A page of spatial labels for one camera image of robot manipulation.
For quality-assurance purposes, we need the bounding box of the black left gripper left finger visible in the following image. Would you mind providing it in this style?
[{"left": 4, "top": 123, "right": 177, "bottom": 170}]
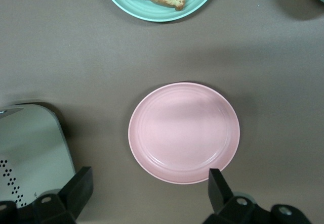
[{"left": 32, "top": 166, "right": 93, "bottom": 224}]

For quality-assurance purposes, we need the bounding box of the beige chrome toaster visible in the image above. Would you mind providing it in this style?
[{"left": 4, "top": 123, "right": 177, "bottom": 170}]
[{"left": 0, "top": 104, "right": 76, "bottom": 207}]

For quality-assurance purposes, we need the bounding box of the pink plate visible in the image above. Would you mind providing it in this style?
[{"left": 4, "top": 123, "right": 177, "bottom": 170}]
[{"left": 128, "top": 82, "right": 240, "bottom": 185}]

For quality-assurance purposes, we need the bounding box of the green plate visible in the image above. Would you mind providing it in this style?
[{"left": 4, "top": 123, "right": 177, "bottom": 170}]
[{"left": 98, "top": 0, "right": 221, "bottom": 22}]

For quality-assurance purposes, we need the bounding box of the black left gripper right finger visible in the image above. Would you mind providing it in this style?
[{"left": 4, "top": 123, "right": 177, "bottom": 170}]
[{"left": 202, "top": 168, "right": 257, "bottom": 224}]

